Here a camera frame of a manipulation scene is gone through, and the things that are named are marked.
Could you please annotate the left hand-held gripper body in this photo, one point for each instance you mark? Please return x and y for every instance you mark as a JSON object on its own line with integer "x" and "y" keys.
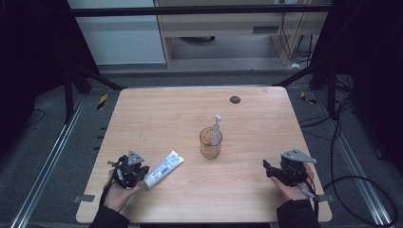
{"x": 130, "y": 172}

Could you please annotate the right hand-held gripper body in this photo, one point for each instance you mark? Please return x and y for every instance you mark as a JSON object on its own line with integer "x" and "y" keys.
{"x": 293, "y": 171}

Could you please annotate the white toothpaste tube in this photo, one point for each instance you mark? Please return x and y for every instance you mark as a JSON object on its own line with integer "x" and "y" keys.
{"x": 163, "y": 169}

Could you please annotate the clear amber cup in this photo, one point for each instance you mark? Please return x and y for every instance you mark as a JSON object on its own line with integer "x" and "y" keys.
{"x": 209, "y": 148}

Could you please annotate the grey toothbrush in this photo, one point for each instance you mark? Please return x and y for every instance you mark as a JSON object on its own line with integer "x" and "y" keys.
{"x": 216, "y": 129}

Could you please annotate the person's right hand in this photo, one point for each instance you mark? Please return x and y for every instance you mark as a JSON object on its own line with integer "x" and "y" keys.
{"x": 290, "y": 191}

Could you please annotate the person's left hand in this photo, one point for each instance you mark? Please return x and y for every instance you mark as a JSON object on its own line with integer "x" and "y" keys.
{"x": 118, "y": 196}

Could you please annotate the dark round table cap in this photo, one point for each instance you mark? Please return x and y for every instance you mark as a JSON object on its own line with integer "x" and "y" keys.
{"x": 235, "y": 99}

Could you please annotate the yellow black floor tape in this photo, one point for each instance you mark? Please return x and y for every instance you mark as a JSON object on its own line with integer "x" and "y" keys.
{"x": 102, "y": 101}
{"x": 308, "y": 98}

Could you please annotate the black metal stand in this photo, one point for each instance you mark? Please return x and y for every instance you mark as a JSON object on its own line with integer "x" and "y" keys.
{"x": 331, "y": 88}
{"x": 68, "y": 95}

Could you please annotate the small white floor object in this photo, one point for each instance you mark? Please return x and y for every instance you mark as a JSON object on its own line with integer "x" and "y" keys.
{"x": 295, "y": 66}

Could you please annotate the dark curtain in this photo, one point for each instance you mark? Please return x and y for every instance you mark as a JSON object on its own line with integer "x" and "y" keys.
{"x": 374, "y": 63}
{"x": 31, "y": 63}

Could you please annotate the white cabinet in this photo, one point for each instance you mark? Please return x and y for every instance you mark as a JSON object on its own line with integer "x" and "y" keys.
{"x": 120, "y": 38}

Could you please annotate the wooden desk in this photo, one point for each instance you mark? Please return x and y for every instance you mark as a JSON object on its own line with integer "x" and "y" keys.
{"x": 221, "y": 25}

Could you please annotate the grey table bracket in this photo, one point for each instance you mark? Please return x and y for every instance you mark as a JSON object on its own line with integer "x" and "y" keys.
{"x": 324, "y": 198}
{"x": 84, "y": 198}

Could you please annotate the aluminium floor rail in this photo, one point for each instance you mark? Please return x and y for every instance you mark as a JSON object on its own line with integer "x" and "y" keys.
{"x": 47, "y": 164}
{"x": 351, "y": 158}

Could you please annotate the black frame crossbar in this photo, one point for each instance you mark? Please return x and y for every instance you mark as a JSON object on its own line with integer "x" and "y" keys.
{"x": 190, "y": 10}

